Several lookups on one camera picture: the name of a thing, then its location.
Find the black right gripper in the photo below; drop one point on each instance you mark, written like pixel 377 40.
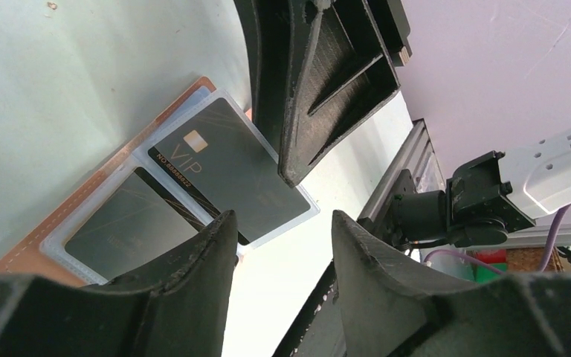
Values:
pixel 339 72

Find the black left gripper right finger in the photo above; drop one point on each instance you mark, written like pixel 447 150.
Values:
pixel 392 305

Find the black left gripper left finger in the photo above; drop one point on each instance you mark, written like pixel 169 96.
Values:
pixel 175 305

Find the black VIP card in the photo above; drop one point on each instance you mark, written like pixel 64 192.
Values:
pixel 222 162

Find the pink leather card holder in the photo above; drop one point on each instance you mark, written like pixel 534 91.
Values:
pixel 42 251

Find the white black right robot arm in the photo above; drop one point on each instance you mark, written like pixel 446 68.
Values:
pixel 485 199

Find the black card in holder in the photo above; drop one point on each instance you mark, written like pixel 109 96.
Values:
pixel 140 221

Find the aluminium frame rail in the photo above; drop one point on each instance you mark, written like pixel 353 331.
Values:
pixel 415 169

